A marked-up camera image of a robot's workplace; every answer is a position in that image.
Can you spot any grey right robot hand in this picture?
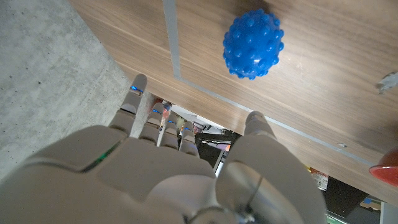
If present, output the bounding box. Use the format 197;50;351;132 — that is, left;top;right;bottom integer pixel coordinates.
0;73;327;224

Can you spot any blue spiky stress ball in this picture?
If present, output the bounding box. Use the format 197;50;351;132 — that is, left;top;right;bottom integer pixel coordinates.
222;8;285;81

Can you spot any red bowl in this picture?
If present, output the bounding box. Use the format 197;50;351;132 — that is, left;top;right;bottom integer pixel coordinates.
369;149;398;187

